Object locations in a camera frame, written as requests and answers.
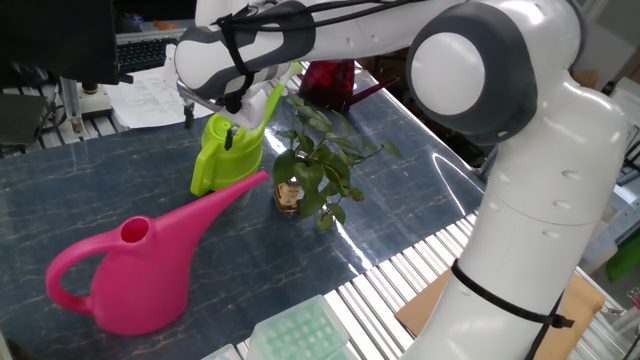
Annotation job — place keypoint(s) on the translucent box with green tray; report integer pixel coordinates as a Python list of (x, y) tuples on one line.
[(295, 335)]

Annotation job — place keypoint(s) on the brown cardboard sheet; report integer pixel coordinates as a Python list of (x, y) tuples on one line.
[(425, 310)]

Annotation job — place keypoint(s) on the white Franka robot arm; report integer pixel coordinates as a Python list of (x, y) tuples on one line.
[(525, 200)]

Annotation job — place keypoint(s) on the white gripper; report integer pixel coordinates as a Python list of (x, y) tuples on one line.
[(250, 112)]

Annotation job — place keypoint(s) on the lime green watering can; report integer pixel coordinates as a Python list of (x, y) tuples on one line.
[(225, 165)]

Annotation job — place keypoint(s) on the black keyboard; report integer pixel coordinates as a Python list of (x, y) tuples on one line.
[(145, 52)]

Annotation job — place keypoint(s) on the glass bottle with label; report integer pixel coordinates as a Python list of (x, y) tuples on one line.
[(287, 197)]

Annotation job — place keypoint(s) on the pink watering can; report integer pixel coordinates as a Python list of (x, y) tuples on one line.
[(140, 285)]

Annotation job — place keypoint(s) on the white paper sheets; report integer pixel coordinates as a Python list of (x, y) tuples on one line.
[(145, 100)]

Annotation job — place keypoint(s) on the green leafy plant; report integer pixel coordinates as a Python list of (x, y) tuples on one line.
[(310, 175)]

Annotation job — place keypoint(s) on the dark red translucent watering can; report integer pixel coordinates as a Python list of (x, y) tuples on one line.
[(325, 82)]

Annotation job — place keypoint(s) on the green table mat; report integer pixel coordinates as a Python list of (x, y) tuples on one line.
[(625, 260)]

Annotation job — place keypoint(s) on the dark blue marble mat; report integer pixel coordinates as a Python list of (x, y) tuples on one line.
[(225, 240)]

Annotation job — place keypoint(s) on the black monitor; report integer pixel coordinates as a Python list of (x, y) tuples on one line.
[(55, 40)]

